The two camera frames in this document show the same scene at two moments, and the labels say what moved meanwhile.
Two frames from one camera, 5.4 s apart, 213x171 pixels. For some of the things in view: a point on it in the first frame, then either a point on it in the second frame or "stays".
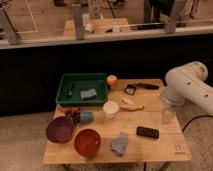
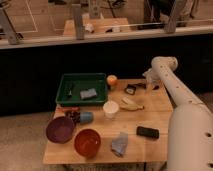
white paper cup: (110, 109) stays
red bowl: (87, 142) stays
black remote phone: (147, 132) stays
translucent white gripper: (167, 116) to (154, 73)
